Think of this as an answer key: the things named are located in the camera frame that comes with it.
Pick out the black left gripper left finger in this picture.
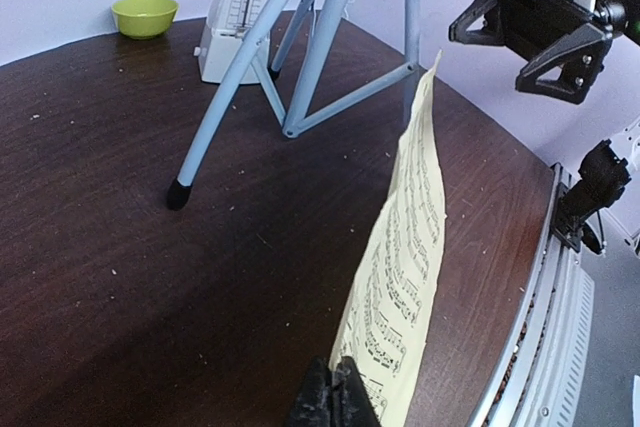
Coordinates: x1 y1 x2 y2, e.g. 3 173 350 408
284 357 335 427

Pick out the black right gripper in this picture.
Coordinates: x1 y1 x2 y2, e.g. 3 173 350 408
448 0 613 105

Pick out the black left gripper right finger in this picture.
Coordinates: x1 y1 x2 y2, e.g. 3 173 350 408
333 356 381 427

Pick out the yellow sheet music page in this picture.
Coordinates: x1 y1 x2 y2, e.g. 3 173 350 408
329 67 446 426

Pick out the white perforated music stand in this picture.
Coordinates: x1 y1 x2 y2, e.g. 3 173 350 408
165 0 421 211

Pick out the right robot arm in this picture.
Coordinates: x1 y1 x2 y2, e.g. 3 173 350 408
448 0 639 255

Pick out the white metronome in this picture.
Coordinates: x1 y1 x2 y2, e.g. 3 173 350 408
194 0 267 84

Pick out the green plastic bowl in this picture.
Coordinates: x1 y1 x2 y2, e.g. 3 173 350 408
111 0 179 40

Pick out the metal front base rail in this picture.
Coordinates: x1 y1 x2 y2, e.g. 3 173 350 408
467 161 640 427

